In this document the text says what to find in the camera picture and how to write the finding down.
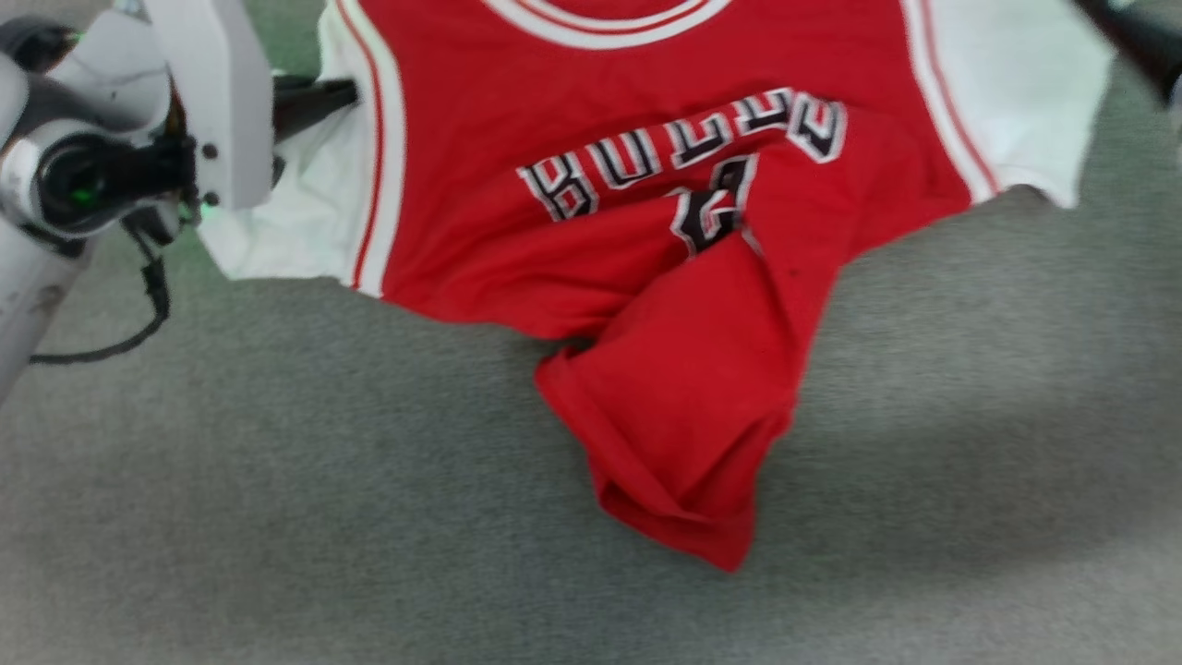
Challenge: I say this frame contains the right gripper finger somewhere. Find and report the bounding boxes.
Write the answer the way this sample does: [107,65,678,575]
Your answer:
[1071,0,1182,104]

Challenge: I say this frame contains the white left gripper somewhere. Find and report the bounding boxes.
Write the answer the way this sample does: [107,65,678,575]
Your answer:
[143,0,360,212]

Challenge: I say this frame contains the red and white basketball jersey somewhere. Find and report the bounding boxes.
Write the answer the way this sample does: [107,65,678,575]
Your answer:
[199,0,1116,574]

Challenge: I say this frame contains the grey fabric sofa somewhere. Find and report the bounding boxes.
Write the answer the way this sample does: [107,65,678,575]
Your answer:
[0,0,1182,665]

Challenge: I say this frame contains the thin black cable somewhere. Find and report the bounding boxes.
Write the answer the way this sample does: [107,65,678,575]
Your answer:
[28,226,173,367]

